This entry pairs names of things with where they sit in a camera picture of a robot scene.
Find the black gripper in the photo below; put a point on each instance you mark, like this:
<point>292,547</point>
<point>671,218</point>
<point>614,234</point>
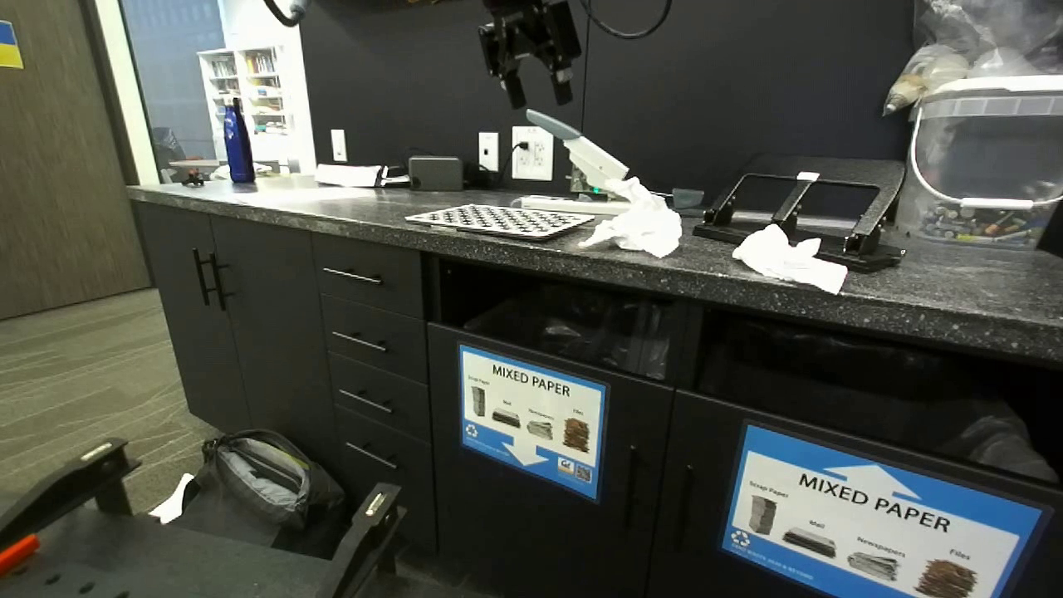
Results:
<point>529,28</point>

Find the white paper pile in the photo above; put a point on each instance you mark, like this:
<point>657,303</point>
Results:
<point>646,225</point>

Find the dark counter cabinet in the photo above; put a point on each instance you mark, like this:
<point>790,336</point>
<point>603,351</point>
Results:
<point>337,319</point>

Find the black power adapter box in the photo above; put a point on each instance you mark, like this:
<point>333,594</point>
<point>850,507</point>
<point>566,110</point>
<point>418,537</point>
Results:
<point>436,172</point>

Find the white folded paper stack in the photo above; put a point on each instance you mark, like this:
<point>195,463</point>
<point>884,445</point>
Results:
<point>350,177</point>

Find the blue water bottle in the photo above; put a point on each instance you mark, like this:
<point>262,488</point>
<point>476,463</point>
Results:
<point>236,143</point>

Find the crumpled paper near stand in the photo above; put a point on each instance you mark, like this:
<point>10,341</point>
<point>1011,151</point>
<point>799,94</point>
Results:
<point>773,255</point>

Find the left mixed paper sign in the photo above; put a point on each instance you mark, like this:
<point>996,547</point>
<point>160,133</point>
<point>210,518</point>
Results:
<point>531,416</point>

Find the mixed paper sign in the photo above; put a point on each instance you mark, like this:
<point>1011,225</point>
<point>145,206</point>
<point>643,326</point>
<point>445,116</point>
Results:
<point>867,529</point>
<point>531,416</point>

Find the clear plastic container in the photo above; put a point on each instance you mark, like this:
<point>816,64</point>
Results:
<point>984,162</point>

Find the black grey backpack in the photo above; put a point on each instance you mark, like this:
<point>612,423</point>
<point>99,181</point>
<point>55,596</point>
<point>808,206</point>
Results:
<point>282,487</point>

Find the right mixed paper sign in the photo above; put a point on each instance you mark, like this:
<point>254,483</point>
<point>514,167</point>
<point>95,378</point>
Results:
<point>867,529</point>

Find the white paper on floor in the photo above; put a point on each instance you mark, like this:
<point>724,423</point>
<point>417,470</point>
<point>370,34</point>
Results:
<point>173,502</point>

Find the small white wall plate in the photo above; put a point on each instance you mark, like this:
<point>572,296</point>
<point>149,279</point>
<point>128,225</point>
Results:
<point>490,156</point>

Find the white wall outlet plate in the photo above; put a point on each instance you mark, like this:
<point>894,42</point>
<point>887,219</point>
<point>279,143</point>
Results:
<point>531,151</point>

